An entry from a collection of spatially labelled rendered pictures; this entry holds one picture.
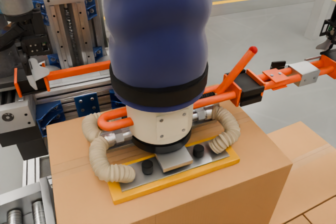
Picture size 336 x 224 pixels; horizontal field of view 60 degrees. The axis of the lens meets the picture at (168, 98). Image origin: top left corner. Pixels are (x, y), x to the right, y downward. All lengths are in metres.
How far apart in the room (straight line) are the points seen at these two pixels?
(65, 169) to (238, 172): 0.45
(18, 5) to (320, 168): 1.31
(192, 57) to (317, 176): 1.01
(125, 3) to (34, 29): 0.38
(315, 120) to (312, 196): 1.34
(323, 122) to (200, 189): 2.00
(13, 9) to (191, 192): 0.61
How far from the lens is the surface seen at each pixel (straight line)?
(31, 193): 1.30
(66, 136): 0.90
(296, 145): 1.55
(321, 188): 1.42
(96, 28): 1.27
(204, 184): 0.75
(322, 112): 2.75
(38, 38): 0.84
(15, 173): 2.24
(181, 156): 0.74
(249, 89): 0.80
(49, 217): 1.19
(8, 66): 1.11
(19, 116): 1.06
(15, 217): 1.32
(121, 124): 0.70
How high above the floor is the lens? 1.58
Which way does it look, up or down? 38 degrees down
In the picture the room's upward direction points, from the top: straight up
